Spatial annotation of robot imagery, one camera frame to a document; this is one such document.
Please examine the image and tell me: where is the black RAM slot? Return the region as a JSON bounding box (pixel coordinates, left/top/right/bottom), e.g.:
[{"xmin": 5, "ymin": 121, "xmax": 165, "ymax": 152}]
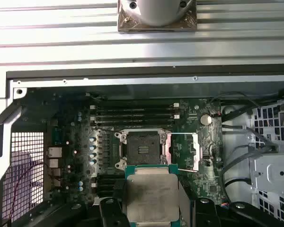
[
  {"xmin": 89, "ymin": 103, "xmax": 180, "ymax": 110},
  {"xmin": 98, "ymin": 182, "xmax": 126, "ymax": 188},
  {"xmin": 98, "ymin": 187, "xmax": 126, "ymax": 193},
  {"xmin": 89, "ymin": 114, "xmax": 180, "ymax": 121},
  {"xmin": 89, "ymin": 120, "xmax": 180, "ymax": 127},
  {"xmin": 89, "ymin": 109, "xmax": 180, "ymax": 115},
  {"xmin": 98, "ymin": 176, "xmax": 126, "ymax": 183}
]

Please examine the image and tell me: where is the green motherboard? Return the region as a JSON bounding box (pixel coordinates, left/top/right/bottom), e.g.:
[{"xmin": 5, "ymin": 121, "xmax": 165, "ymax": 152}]
[{"xmin": 44, "ymin": 94, "xmax": 228, "ymax": 209}]

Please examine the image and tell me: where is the silver metal drive cage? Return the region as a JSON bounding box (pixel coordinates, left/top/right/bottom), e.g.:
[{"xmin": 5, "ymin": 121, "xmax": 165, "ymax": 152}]
[{"xmin": 247, "ymin": 99, "xmax": 284, "ymax": 227}]

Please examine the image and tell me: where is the black open PC case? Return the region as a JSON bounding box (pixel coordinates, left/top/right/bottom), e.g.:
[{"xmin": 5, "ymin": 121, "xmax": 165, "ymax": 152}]
[{"xmin": 0, "ymin": 63, "xmax": 284, "ymax": 227}]

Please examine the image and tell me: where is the thin wire locking lever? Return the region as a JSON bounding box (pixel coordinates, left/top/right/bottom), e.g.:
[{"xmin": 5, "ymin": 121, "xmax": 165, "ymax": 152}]
[{"xmin": 176, "ymin": 167, "xmax": 198, "ymax": 173}]

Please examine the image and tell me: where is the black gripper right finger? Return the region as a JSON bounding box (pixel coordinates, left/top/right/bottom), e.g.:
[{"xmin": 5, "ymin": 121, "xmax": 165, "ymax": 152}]
[{"xmin": 195, "ymin": 197, "xmax": 284, "ymax": 227}]

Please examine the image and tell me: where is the silver topped green CPU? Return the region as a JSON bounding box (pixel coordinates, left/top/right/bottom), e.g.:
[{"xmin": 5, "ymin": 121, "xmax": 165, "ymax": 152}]
[{"xmin": 122, "ymin": 165, "xmax": 191, "ymax": 227}]

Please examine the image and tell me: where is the black CPU socket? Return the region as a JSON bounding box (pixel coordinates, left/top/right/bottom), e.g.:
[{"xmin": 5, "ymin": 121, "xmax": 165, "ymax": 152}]
[{"xmin": 115, "ymin": 129, "xmax": 172, "ymax": 171}]

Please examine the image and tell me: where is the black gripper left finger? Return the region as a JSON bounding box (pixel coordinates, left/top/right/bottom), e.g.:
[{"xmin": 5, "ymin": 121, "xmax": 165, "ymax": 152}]
[{"xmin": 13, "ymin": 199, "xmax": 125, "ymax": 227}]

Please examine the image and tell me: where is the round coin cell battery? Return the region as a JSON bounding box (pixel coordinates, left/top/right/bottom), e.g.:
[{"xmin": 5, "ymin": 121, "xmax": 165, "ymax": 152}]
[{"xmin": 200, "ymin": 114, "xmax": 213, "ymax": 126}]

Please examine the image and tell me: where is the metal socket cover frame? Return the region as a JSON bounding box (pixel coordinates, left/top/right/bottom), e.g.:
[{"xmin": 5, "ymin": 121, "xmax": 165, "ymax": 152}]
[{"xmin": 162, "ymin": 132, "xmax": 202, "ymax": 172}]

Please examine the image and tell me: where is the square brown base plate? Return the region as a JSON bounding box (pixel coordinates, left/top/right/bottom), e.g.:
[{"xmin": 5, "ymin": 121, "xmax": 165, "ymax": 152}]
[{"xmin": 117, "ymin": 0, "xmax": 198, "ymax": 34}]

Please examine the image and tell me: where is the grey flat data wire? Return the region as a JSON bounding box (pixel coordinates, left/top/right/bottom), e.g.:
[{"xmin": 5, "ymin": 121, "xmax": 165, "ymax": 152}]
[{"xmin": 221, "ymin": 144, "xmax": 279, "ymax": 201}]

